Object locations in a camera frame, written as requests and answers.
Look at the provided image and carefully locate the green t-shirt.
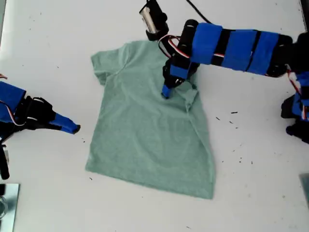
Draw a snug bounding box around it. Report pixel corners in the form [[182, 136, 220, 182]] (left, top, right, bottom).
[[84, 40, 215, 200]]

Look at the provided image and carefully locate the wide steel plate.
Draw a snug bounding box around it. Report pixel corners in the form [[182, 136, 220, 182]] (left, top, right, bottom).
[[0, 183, 20, 232]]

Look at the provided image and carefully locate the gripper servo wire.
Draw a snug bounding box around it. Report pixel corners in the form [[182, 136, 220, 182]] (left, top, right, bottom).
[[158, 35, 193, 59], [0, 99, 26, 127]]

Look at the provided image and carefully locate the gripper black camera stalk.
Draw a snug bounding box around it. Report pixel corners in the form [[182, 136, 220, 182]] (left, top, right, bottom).
[[146, 24, 181, 50]]

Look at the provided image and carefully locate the gripper black camera cable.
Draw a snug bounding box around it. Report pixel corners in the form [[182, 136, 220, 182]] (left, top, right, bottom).
[[185, 0, 213, 24]]

